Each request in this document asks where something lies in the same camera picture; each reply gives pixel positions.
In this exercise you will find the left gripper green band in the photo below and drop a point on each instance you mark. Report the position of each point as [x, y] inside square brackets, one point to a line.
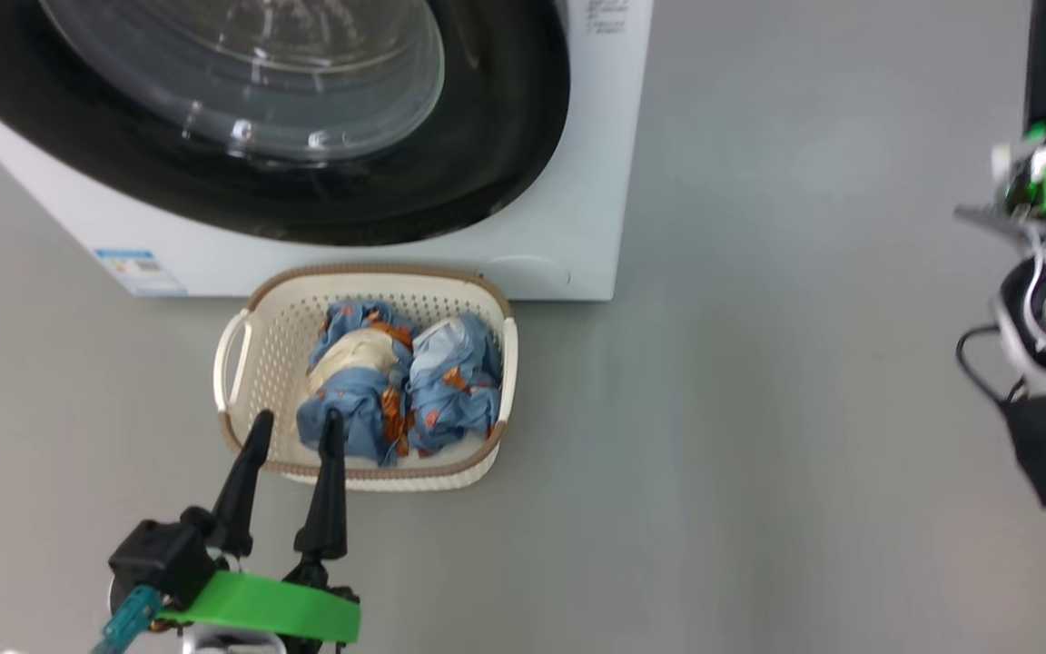
[278, 609]

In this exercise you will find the blue patterned garment cream lining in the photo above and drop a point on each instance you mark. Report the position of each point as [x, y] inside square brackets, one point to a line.
[350, 400]

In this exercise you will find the black round glass washer door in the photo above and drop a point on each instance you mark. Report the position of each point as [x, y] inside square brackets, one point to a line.
[487, 109]

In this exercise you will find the cream perforated laundry basket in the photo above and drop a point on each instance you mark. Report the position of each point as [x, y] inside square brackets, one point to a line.
[269, 345]

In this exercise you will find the white front-load washing machine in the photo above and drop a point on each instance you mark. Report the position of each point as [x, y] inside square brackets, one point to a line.
[577, 163]

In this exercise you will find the blue energy label sticker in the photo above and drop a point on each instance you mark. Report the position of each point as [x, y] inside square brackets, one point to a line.
[142, 272]

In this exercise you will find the round white filter cover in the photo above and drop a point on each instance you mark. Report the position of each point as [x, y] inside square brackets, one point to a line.
[523, 274]

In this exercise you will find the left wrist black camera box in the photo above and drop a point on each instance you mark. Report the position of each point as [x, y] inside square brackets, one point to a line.
[160, 554]

